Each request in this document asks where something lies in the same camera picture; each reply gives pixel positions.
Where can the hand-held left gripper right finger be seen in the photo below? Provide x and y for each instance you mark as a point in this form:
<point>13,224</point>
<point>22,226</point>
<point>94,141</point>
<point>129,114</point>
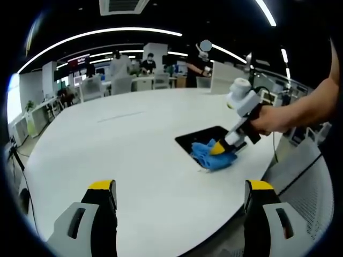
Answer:
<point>276,235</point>

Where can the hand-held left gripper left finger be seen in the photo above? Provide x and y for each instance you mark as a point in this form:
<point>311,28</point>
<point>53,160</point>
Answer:
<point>80,235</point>

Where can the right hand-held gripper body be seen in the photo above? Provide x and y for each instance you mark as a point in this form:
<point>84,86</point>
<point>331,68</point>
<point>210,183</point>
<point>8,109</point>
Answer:
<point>245,100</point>

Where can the blue cleaning cloth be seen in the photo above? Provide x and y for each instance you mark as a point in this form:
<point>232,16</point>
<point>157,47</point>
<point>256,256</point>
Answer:
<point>214,162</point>

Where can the person's right hand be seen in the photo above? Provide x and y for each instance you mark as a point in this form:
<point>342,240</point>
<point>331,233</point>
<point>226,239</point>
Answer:
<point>268,120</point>

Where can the white shelf box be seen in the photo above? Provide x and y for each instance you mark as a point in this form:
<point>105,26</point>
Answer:
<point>268,99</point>

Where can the grey metal stand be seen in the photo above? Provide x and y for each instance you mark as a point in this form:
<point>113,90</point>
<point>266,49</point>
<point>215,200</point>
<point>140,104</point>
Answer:
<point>251,69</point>

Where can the white partition board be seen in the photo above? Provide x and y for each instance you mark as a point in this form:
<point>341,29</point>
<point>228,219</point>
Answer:
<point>219,80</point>

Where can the grey mesh office chair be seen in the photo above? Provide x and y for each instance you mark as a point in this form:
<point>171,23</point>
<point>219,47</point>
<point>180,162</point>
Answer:
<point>308,192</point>

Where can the short ceiling light strip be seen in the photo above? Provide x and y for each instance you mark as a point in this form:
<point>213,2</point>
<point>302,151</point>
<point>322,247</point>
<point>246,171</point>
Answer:
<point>284,55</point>

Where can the black oval object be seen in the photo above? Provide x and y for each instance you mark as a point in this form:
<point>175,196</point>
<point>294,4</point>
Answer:
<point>23,200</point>

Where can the black tripod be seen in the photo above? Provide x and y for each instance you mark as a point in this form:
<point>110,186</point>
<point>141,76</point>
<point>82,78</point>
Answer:
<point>17,159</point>

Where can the white side desk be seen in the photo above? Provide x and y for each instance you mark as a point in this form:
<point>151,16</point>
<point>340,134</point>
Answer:
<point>40,120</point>

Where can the green potted plant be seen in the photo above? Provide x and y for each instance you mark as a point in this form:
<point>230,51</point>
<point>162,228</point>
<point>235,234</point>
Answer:
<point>30,106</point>

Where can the ceiling air conditioner unit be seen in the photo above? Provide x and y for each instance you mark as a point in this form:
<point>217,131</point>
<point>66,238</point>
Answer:
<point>123,6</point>

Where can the long curved ceiling light strip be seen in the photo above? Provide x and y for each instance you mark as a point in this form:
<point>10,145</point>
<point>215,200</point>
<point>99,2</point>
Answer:
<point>101,32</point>

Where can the red wall screen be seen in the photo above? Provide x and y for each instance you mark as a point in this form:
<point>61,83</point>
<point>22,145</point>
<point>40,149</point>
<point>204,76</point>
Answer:
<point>78,63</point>

